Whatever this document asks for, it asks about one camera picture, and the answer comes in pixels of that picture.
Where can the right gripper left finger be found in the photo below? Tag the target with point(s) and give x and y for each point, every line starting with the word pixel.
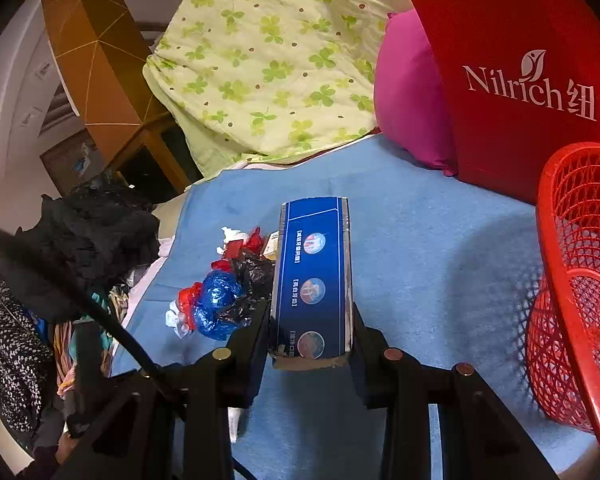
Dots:
pixel 227 377

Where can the black plastic bag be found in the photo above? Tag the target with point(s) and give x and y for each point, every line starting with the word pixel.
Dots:
pixel 255 275

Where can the green clover pattern quilt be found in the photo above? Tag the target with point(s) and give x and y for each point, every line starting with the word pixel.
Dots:
pixel 269 81

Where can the blue plastic bag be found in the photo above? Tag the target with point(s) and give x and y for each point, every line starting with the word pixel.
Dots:
pixel 218 309

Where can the speckled black white garment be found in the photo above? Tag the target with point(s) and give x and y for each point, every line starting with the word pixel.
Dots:
pixel 25 365

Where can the red plastic bag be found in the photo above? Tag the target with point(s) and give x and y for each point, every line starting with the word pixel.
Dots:
pixel 188 296

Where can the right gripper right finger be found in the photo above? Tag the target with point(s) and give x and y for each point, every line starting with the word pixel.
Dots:
pixel 387 378

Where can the small orange white carton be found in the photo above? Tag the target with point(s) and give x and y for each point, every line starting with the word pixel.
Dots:
pixel 270 247

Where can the brown wooden cabinet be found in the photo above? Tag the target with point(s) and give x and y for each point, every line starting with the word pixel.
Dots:
pixel 100 55

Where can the white tissue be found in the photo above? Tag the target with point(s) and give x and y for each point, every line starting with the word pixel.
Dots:
pixel 230 235

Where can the blue bed blanket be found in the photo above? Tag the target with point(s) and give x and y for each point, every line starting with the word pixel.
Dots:
pixel 447 271

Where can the red mesh plastic basket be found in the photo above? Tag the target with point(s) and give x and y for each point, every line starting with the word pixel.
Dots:
pixel 563 332

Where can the blue cardboard box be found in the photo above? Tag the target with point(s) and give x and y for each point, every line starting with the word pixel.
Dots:
pixel 311 323

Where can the red Nilrich paper bag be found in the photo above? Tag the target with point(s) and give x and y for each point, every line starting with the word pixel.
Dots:
pixel 521 79

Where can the magenta pillow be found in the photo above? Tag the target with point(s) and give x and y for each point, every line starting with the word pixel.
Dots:
pixel 409 101

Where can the black clothing pile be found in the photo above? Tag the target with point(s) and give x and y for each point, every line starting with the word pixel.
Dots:
pixel 97 234

